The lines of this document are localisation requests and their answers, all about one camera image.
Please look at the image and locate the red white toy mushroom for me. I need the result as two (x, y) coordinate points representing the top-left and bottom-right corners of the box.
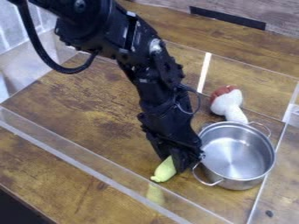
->
(209, 85), (248, 124)

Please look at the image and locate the black cable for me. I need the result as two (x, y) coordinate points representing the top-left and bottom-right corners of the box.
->
(173, 84), (202, 116)

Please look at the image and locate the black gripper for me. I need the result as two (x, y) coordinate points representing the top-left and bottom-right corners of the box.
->
(137, 100), (202, 172)

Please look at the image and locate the clear acrylic front barrier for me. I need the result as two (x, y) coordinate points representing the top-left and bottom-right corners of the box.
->
(0, 106), (233, 224)

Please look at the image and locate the stainless steel pot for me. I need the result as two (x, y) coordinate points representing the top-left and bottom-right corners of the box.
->
(190, 122), (276, 191)

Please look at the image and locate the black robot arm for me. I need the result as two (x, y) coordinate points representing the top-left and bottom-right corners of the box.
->
(6, 0), (202, 172)

